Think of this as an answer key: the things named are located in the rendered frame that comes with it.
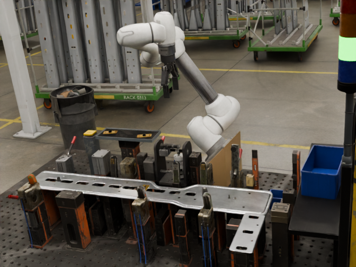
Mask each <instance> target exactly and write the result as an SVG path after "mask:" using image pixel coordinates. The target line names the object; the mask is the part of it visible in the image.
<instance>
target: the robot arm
mask: <svg viewBox="0 0 356 267"><path fill-rule="evenodd" d="M184 39H185V36H184V33H183V31H182V30H181V29H180V28H179V27H177V26H175V24H174V20H173V17H172V15H171V13H169V12H158V13H156V14H155V16H154V21H153V22H150V23H137V24H131V25H126V26H124V27H122V28H120V29H119V31H118V32H117V41H118V43H119V44H120V45H121V46H123V47H129V48H133V49H138V50H141V51H142V53H141V55H140V62H141V63H142V64H143V65H144V66H145V67H147V68H151V67H154V66H155V65H156V64H158V63H159V62H160V61H161V62H162V63H164V66H162V77H161V86H163V92H164V98H170V93H169V86H168V78H169V74H170V73H171V74H172V76H173V77H172V82H173V90H179V84H178V77H179V72H178V69H179V70H180V72H181V73H182V74H183V75H184V77H185V78H186V79H187V80H188V82H189V83H190V84H191V85H192V87H193V88H194V89H195V91H196V92H197V93H198V94H199V96H200V97H201V98H202V99H203V101H204V102H205V109H206V112H207V115H206V116H205V117H202V116H197V117H194V118H193V119H192V120H191V122H190V123H189V124H188V126H187V130H188V134H189V136H190V138H191V139H192V140H193V141H194V143H195V144H196V145H197V146H198V147H199V148H200V149H202V150H203V151H204V152H205V153H206V154H207V157H206V159H205V161H206V162H207V163H208V162H210V161H211V160H212V159H213V158H214V157H215V156H216V155H217V154H218V153H219V152H220V151H221V150H222V148H223V147H225V146H226V145H227V144H228V143H229V142H230V141H231V140H232V137H230V138H228V139H225V138H223V137H222V136H221V134H222V132H223V131H224V130H225V129H227V128H228V127H229V126H230V125H231V124H232V123H233V121H234V120H235V119H236V118H237V116H238V114H239V111H240V104H239V102H238V101H237V100H236V99H235V98H234V97H232V96H224V95H223V94H217V93H216V91H215V90H214V89H213V87H212V86H211V85H210V84H209V82H208V81H207V80H206V78H205V77H204V76H203V74H202V73H201V71H199V69H198V67H197V66H196V65H195V63H194V62H193V61H192V60H191V58H190V57H189V56H188V54H187V53H186V52H185V46H184V43H183V41H184ZM177 68H178V69H177Z"/></svg>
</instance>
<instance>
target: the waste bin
mask: <svg viewBox="0 0 356 267"><path fill-rule="evenodd" d="M49 96H50V100H51V109H52V111H53V115H54V120H55V123H59V125H60V131H61V135H62V138H63V142H64V146H65V150H66V149H69V148H70V146H71V142H72V140H73V137H74V136H76V137H77V138H76V140H75V143H74V145H73V146H72V149H76V150H85V145H84V139H83V137H84V133H85V132H87V131H88V130H96V122H95V115H98V111H97V106H96V103H95V98H94V89H93V88H92V87H90V86H86V85H67V86H63V87H59V88H57V89H55V90H53V91H51V92H50V94H49ZM96 133H97V131H96Z"/></svg>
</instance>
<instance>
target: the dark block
mask: <svg viewBox="0 0 356 267"><path fill-rule="evenodd" d="M201 162H202V157H201V152H192V153H191V155H190V156H189V164H190V168H191V177H192V185H194V184H200V171H199V168H200V163H201Z"/></svg>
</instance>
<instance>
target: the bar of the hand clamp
mask: <svg viewBox="0 0 356 267"><path fill-rule="evenodd" d="M231 151H232V177H234V169H237V178H238V173H239V144H232V147H231Z"/></svg>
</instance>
